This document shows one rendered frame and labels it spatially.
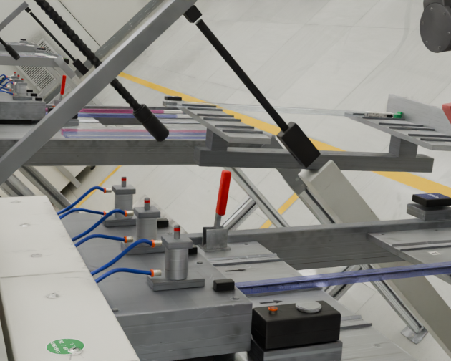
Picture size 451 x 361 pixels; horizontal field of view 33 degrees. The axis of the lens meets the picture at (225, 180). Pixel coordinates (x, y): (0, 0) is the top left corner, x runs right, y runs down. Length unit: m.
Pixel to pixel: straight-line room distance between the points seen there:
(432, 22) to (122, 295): 0.48
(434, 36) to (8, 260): 0.53
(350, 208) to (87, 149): 0.64
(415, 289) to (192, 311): 0.98
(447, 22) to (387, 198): 1.94
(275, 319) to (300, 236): 0.43
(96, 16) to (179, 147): 6.73
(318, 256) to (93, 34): 7.49
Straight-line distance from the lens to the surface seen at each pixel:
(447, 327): 1.68
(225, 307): 0.67
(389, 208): 2.75
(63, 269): 0.69
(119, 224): 0.90
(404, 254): 1.07
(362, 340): 0.77
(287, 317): 0.69
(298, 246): 1.10
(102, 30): 8.52
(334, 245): 1.13
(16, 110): 2.05
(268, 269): 0.95
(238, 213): 2.68
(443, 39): 0.91
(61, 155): 1.76
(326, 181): 1.42
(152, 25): 0.69
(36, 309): 0.61
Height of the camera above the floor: 1.47
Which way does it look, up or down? 23 degrees down
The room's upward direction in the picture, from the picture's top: 42 degrees counter-clockwise
